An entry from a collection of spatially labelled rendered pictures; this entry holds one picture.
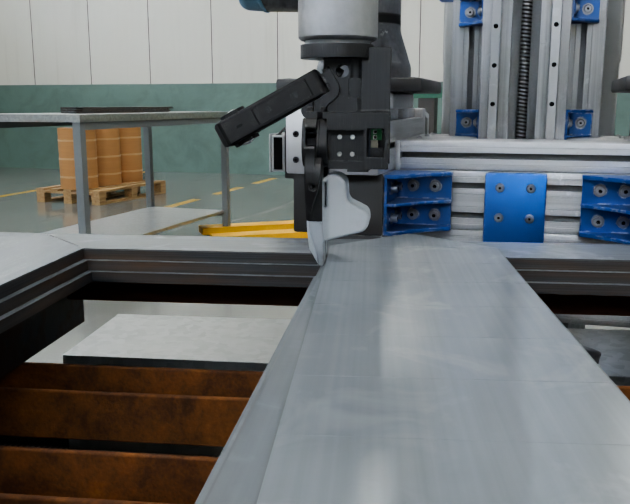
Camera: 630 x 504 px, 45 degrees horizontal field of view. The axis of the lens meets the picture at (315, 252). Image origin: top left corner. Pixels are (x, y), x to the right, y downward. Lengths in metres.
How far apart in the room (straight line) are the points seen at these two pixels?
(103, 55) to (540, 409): 11.99
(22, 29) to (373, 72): 12.45
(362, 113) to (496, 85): 0.59
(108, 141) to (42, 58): 4.55
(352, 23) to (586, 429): 0.44
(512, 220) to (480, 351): 0.69
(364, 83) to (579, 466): 0.46
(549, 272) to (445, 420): 0.43
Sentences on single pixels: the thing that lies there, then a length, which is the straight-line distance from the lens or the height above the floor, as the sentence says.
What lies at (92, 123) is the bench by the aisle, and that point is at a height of 0.90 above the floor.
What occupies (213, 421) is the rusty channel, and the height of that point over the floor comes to 0.70.
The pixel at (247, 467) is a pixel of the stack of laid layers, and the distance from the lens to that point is 0.34.
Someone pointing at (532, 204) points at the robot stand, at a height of 0.86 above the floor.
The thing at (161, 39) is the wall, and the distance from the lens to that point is 11.83.
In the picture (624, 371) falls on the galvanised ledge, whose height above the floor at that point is 0.68.
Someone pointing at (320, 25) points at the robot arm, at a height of 1.07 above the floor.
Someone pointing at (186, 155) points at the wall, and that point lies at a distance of 11.67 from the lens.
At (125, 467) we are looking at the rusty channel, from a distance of 0.66.
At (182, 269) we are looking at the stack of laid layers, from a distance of 0.82.
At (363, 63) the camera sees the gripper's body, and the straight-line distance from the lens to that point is 0.73.
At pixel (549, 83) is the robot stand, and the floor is 1.03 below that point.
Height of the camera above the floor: 1.00
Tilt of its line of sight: 11 degrees down
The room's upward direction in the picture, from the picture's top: straight up
